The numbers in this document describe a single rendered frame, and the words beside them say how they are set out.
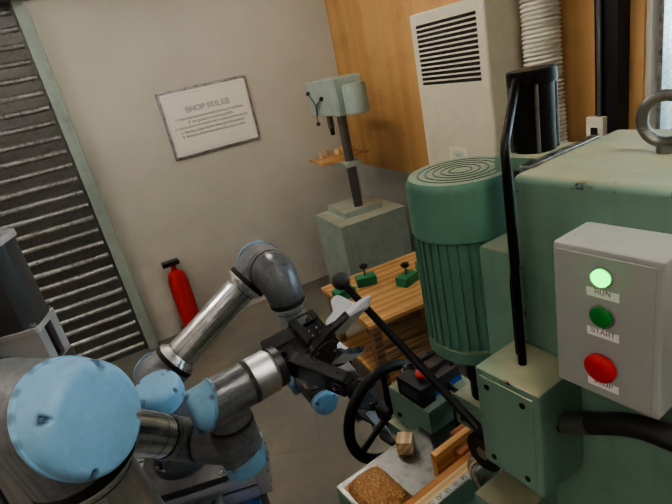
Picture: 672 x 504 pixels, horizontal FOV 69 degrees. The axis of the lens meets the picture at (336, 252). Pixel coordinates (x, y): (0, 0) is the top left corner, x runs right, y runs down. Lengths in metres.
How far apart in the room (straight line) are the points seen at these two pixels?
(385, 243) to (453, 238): 2.54
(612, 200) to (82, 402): 0.54
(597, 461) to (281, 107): 3.44
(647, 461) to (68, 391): 0.61
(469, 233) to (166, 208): 3.13
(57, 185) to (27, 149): 0.26
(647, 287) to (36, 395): 0.55
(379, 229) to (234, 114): 1.36
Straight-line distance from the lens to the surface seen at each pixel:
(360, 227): 3.15
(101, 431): 0.57
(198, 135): 3.68
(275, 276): 1.25
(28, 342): 0.96
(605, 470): 0.73
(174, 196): 3.71
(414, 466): 1.09
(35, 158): 3.61
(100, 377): 0.56
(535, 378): 0.62
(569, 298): 0.53
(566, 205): 0.56
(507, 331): 0.76
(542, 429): 0.63
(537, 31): 2.26
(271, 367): 0.84
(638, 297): 0.49
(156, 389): 1.29
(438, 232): 0.75
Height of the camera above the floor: 1.68
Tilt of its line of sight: 21 degrees down
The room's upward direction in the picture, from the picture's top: 12 degrees counter-clockwise
